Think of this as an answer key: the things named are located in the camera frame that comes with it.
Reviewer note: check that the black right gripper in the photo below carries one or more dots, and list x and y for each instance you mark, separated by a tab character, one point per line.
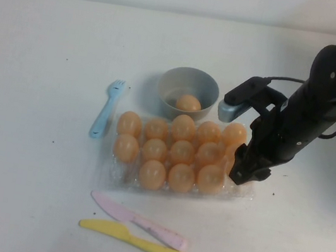
264	141

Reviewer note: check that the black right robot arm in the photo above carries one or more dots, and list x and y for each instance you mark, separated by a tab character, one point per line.
323	93

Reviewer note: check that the orange plastic egg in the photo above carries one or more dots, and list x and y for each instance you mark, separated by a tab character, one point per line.
130	123
152	174
210	179
188	103
234	134
181	177
230	153
208	133
154	150
209	154
182	152
126	147
183	128
156	129

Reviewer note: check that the clear plastic egg tray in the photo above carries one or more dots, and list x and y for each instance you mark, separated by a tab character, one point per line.
121	176

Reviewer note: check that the grey round bowl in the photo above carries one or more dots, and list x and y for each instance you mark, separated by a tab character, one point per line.
175	82

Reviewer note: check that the pink plastic knife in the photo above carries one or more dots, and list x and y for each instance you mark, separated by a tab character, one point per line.
116	210

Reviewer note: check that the yellow plastic knife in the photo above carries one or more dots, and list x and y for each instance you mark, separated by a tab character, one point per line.
113	230

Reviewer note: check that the light blue plastic fork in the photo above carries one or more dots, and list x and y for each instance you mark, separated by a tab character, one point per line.
101	122

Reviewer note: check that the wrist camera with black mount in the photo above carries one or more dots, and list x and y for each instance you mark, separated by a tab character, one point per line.
231	112

